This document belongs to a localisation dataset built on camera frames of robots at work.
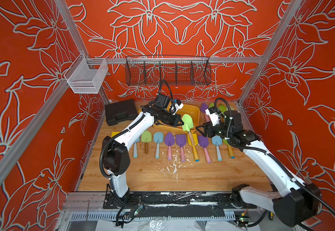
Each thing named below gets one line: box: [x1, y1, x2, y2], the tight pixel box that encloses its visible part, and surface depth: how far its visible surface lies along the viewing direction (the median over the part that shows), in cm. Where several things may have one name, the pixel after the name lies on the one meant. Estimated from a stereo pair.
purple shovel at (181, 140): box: [175, 133, 187, 163], surface depth 98 cm
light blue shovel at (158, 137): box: [153, 131, 164, 160], surface depth 99 cm
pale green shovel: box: [181, 113, 195, 146], surface depth 81 cm
